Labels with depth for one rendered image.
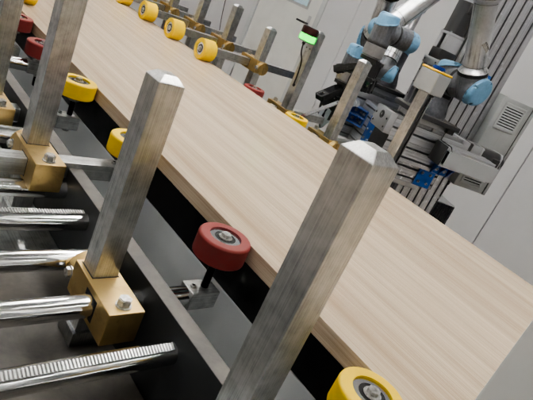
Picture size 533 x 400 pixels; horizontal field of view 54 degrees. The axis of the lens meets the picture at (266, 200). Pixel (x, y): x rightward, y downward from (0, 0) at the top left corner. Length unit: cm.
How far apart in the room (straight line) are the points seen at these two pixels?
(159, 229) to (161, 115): 40
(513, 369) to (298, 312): 17
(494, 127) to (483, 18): 69
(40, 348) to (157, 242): 32
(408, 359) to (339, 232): 35
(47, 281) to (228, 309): 28
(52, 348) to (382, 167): 53
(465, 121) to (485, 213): 184
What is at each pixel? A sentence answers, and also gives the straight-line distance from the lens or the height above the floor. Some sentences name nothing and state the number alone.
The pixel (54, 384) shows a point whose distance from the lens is 61.
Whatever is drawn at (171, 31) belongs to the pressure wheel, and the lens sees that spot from 225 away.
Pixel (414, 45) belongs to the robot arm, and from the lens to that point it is 199.
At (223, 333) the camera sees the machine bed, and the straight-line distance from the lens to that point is 85.
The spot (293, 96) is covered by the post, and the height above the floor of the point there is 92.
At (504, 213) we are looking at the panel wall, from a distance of 436.
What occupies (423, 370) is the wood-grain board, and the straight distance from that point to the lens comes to 72.
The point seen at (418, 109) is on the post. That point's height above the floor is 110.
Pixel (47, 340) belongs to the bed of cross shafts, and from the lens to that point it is 79.
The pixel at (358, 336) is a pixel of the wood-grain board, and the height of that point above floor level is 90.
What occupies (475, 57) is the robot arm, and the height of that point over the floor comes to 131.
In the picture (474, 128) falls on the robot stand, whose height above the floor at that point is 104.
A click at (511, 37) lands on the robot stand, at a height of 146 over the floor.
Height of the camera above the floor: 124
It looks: 20 degrees down
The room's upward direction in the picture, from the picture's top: 24 degrees clockwise
